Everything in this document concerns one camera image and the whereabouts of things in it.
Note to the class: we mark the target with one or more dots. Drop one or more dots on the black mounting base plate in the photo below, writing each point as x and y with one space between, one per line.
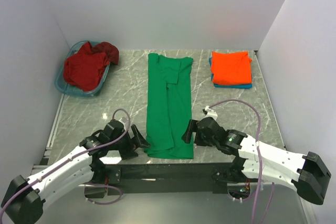
172 178

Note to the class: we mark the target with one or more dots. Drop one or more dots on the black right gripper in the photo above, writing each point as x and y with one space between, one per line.
192 127

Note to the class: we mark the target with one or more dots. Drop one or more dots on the orange folded t shirt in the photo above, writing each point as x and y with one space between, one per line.
234 55

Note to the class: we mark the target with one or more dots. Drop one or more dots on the green t shirt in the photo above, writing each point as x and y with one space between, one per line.
169 107

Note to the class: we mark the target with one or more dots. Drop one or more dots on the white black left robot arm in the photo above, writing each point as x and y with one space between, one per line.
26 198

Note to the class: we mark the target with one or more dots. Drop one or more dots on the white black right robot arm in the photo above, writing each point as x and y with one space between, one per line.
306 174

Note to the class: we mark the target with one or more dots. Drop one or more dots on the blue folded t shirt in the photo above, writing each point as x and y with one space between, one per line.
230 72

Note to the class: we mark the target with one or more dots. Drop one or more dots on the red t shirt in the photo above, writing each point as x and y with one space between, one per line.
85 68

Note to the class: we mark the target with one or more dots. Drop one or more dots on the dark maroon t shirt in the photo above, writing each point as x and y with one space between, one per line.
110 50

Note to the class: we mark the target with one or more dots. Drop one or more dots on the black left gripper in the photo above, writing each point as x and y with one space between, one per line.
138 141

